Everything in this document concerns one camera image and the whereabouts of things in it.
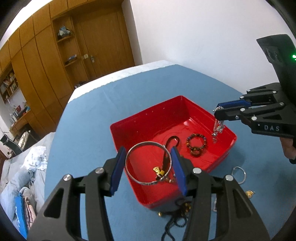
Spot black office chair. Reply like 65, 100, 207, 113
0, 134, 24, 156

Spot wide silver bangle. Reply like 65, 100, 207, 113
126, 141, 173, 186

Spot crumpled white cloth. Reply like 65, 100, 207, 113
23, 146, 48, 171

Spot pink folded clothes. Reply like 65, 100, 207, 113
23, 197, 38, 230

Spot wooden wardrobe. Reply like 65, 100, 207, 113
0, 0, 78, 131

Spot wooden bookshelf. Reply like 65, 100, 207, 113
0, 69, 19, 103

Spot wooden door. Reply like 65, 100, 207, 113
73, 9, 136, 82

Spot red rectangular box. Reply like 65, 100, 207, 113
110, 95, 238, 210

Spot black cord with gold charm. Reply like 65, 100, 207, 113
153, 136, 181, 181

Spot multicoloured bead bracelet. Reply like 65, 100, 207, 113
186, 133, 208, 153

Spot blue figurine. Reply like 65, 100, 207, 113
58, 26, 74, 39

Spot light blue duvet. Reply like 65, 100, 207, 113
0, 132, 48, 220

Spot silver chain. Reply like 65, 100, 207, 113
212, 119, 226, 143

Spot thin silver bangle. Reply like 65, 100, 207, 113
231, 166, 247, 185

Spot person's right hand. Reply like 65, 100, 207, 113
280, 137, 296, 164

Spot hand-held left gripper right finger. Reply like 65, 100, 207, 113
171, 146, 271, 241

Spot wooden desk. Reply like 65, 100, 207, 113
10, 108, 33, 138

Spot blue tablecloth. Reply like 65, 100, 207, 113
44, 64, 296, 241

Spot black bead necklace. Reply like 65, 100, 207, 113
158, 198, 194, 241

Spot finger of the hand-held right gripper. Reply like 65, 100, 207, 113
214, 102, 286, 121
216, 83, 281, 111

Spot wooden shelf niche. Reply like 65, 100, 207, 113
52, 16, 90, 87

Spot blue folded cloth white print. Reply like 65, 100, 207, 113
13, 196, 30, 240

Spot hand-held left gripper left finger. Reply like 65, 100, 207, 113
27, 146, 127, 241

